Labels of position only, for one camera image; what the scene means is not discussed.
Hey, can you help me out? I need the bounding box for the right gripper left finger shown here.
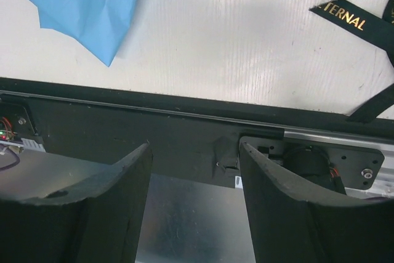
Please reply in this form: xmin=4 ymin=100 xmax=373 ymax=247
xmin=1 ymin=144 xmax=153 ymax=262

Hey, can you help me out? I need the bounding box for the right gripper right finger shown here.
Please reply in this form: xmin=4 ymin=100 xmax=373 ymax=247
xmin=239 ymin=143 xmax=393 ymax=262

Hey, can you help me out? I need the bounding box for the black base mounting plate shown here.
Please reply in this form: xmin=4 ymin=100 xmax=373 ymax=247
xmin=1 ymin=78 xmax=393 ymax=187

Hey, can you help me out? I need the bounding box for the left white cable duct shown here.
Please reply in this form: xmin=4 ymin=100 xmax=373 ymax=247
xmin=1 ymin=138 xmax=46 ymax=152

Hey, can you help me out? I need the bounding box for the black ribbon gold lettering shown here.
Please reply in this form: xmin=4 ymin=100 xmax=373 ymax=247
xmin=309 ymin=0 xmax=393 ymax=124

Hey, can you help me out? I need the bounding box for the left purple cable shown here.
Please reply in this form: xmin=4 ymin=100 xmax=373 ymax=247
xmin=0 ymin=148 xmax=21 ymax=171

